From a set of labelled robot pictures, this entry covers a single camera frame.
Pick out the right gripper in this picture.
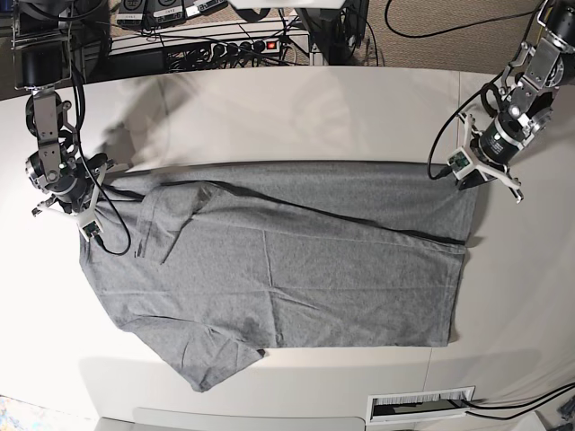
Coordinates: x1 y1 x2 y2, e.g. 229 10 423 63
26 153 97 214

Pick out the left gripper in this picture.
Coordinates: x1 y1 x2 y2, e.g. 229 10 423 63
456 117 526 190

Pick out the grey T-shirt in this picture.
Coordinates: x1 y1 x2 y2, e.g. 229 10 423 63
80 162 477 392

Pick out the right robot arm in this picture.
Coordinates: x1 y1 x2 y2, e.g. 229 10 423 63
12 1 108 215

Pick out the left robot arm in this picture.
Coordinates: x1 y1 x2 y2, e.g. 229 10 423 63
447 1 574 201

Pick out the white power strip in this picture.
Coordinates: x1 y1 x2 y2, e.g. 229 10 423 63
200 39 282 61

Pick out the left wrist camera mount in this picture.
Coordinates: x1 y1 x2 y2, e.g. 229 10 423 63
447 113 524 204

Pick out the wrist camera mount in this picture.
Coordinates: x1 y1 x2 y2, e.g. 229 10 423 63
26 154 115 242
447 113 524 204

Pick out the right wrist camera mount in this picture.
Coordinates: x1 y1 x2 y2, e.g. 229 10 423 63
26 154 115 242

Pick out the yellow cable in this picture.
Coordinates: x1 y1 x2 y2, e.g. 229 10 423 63
531 0 553 50

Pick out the black floor cable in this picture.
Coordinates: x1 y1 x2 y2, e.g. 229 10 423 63
385 0 553 40

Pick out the white overhead camera mount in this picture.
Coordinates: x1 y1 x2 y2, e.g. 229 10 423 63
229 0 345 9

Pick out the black cable pair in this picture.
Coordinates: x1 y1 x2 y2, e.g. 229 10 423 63
464 383 575 421

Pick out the table cable grommet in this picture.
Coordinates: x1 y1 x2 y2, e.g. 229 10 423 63
366 386 475 426

